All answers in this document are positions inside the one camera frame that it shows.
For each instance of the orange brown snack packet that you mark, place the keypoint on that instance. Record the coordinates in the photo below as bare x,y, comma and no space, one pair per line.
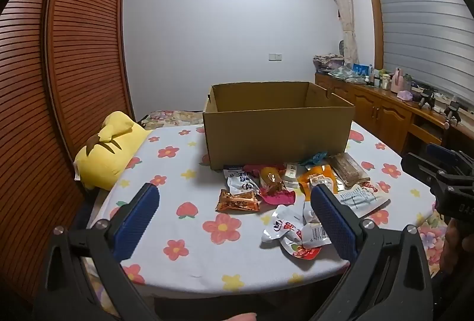
237,202

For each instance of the pink floral bed cover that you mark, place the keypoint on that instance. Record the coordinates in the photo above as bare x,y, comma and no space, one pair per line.
429,239

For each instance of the group of small bottles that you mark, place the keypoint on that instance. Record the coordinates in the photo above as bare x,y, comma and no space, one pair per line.
379,78

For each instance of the wooden window frame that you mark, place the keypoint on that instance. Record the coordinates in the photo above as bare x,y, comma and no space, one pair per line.
374,10

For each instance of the white red barcode snack packet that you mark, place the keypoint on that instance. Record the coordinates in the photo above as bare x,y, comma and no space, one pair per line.
311,243

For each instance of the small cream snack packet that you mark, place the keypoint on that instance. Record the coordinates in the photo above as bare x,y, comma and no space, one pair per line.
294,174

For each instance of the person's right hand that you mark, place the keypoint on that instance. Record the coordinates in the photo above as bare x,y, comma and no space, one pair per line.
459,247

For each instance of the small black tripod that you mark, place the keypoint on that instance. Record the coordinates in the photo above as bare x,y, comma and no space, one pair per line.
426,96
452,112

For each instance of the wooden cabinet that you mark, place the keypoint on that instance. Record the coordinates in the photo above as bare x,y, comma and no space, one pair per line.
374,113

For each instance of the small grey fan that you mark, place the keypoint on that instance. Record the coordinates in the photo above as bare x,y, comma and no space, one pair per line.
342,49

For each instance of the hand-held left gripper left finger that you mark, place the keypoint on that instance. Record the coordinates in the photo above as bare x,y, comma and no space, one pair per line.
135,224

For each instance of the clear packet with brown bar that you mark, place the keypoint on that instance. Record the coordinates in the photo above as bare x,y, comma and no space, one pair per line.
348,169

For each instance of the green cap bottle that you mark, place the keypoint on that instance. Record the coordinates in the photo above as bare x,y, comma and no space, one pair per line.
408,82

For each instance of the cream patterned curtain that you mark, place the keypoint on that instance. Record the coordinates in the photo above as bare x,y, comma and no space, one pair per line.
344,2

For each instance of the green patterned cloth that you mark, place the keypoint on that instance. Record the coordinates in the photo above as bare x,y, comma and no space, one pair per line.
346,76

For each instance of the floral quilt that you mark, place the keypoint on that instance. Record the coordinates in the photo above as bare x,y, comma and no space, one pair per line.
170,118

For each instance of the white wall switch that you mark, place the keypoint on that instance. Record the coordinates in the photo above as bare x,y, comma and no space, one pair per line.
275,56

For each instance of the yellow plush toy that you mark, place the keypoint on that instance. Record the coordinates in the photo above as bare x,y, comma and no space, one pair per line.
107,154

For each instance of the teal candy wrapper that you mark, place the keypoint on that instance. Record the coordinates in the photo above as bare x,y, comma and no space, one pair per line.
314,158

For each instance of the wooden louvered wardrobe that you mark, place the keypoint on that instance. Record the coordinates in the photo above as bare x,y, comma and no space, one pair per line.
74,47

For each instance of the pink packet with brown snack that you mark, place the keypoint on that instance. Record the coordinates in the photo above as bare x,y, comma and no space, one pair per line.
272,180

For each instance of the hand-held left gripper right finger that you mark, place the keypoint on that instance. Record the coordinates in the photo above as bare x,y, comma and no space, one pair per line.
333,224

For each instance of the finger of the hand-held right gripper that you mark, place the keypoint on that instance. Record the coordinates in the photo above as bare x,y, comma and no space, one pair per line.
424,171
442,153

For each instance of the brown cardboard box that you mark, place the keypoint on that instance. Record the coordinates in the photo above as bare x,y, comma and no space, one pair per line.
277,136

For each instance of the grey window blind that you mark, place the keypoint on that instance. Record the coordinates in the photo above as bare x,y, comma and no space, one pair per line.
418,28

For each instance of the stack of folded cloths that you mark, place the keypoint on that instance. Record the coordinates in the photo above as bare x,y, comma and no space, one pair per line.
327,62

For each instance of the blue box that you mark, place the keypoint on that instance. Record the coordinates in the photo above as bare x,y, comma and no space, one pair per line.
360,70

